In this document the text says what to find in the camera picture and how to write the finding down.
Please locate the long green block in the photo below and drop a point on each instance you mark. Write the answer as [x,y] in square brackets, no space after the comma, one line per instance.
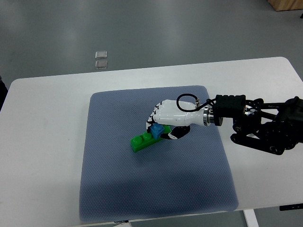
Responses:
[145,140]

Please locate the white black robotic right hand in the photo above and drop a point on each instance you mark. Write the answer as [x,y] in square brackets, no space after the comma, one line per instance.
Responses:
[181,115]

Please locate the wooden box corner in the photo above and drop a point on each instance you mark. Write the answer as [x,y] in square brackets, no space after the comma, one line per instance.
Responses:
[285,5]

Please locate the black object at left edge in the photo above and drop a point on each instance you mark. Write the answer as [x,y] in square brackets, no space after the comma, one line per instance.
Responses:
[3,93]

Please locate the black table control panel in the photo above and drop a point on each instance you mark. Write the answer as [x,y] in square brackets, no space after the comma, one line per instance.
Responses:
[291,207]

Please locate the small blue block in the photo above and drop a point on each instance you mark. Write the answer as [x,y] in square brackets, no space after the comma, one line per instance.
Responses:
[156,130]

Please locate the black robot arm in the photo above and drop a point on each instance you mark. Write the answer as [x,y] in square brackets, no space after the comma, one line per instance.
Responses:
[269,127]

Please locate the white table leg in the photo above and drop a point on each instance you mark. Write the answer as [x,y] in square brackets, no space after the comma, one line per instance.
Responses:
[250,218]

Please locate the blue-grey mesh mat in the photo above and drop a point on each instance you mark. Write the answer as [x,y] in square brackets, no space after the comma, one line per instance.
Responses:
[190,175]

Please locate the upper metal floor plate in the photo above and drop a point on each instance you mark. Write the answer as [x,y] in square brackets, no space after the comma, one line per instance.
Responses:
[100,54]

